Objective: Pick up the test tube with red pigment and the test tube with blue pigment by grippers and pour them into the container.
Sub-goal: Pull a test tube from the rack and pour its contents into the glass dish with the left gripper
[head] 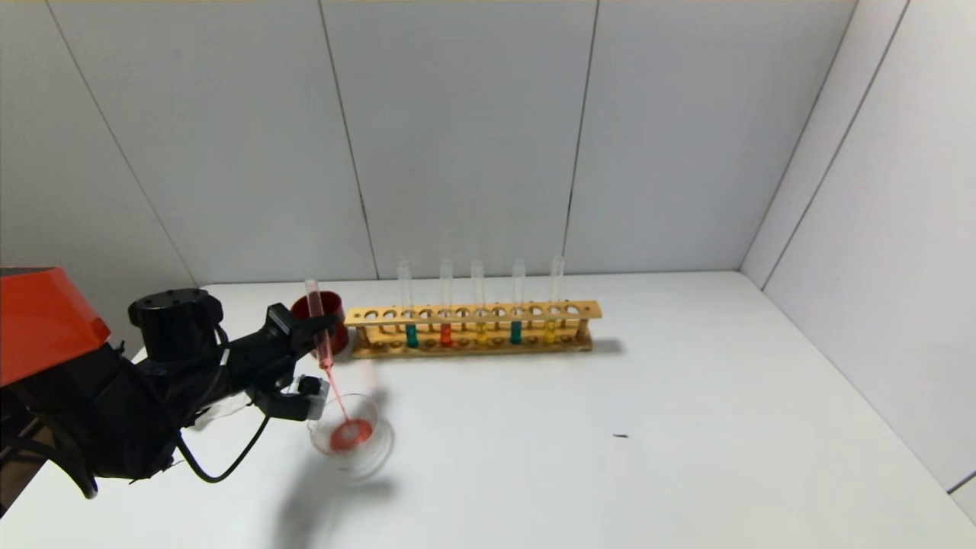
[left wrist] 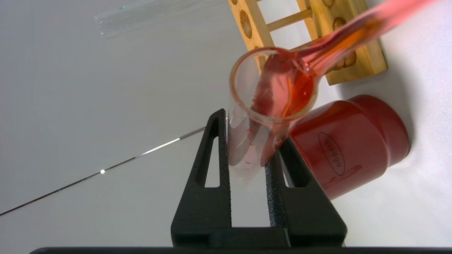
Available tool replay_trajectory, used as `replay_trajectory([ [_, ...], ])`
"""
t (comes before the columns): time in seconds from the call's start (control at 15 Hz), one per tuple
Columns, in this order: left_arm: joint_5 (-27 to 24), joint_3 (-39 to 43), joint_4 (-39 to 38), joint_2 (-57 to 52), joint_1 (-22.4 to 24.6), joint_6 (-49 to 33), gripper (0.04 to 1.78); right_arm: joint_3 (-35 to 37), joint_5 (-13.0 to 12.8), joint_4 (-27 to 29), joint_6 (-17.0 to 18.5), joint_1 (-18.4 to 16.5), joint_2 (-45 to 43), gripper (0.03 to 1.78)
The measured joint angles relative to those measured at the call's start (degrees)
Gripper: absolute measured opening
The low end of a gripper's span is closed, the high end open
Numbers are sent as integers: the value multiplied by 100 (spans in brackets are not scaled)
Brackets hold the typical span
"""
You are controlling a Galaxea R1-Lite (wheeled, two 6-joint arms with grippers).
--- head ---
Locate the crumpled white tissue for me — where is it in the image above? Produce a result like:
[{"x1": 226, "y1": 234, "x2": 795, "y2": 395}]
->
[{"x1": 187, "y1": 393, "x2": 256, "y2": 430}]

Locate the red cylindrical cup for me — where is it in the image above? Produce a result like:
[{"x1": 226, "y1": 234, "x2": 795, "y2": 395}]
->
[{"x1": 291, "y1": 291, "x2": 350, "y2": 356}]

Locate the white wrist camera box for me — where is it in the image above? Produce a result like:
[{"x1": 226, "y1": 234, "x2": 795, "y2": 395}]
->
[{"x1": 296, "y1": 374, "x2": 331, "y2": 422}]

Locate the glass test tube yellow liquid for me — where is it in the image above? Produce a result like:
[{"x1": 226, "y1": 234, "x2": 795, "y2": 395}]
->
[
  {"x1": 470, "y1": 259, "x2": 489, "y2": 347},
  {"x1": 544, "y1": 256, "x2": 566, "y2": 344}
]

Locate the glass test tube blue liquid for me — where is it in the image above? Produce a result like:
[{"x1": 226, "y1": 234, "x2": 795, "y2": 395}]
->
[
  {"x1": 509, "y1": 258, "x2": 527, "y2": 345},
  {"x1": 397, "y1": 260, "x2": 420, "y2": 350}
]

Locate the glass test tube red liquid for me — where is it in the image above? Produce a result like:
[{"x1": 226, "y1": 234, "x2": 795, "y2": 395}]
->
[
  {"x1": 304, "y1": 279, "x2": 338, "y2": 373},
  {"x1": 438, "y1": 258, "x2": 455, "y2": 348}
]

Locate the wooden test tube rack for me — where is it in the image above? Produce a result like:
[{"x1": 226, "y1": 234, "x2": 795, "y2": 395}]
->
[{"x1": 345, "y1": 300, "x2": 602, "y2": 359}]

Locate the clear glass dish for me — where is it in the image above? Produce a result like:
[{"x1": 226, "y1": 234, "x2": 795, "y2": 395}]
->
[{"x1": 307, "y1": 393, "x2": 395, "y2": 477}]

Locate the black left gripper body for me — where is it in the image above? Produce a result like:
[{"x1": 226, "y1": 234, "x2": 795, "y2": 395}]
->
[{"x1": 226, "y1": 302, "x2": 307, "y2": 385}]

